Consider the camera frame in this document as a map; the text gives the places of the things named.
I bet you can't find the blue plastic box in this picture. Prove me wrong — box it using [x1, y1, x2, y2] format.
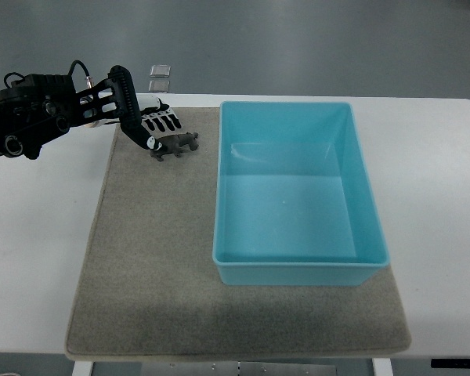
[212, 101, 389, 286]

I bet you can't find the brown hippo toy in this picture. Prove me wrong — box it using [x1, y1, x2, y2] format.
[150, 132, 199, 161]

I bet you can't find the white table frame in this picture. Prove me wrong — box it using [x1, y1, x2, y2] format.
[71, 358, 394, 375]

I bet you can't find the grey felt mat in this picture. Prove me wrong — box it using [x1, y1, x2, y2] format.
[65, 108, 411, 361]

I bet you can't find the lower metal floor plate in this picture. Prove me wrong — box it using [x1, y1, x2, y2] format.
[148, 79, 170, 93]

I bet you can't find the black table control panel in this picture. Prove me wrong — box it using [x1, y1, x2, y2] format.
[431, 358, 470, 370]

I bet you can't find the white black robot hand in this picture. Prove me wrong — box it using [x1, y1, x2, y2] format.
[86, 65, 182, 153]

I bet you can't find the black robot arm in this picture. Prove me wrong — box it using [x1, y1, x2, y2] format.
[0, 60, 128, 160]

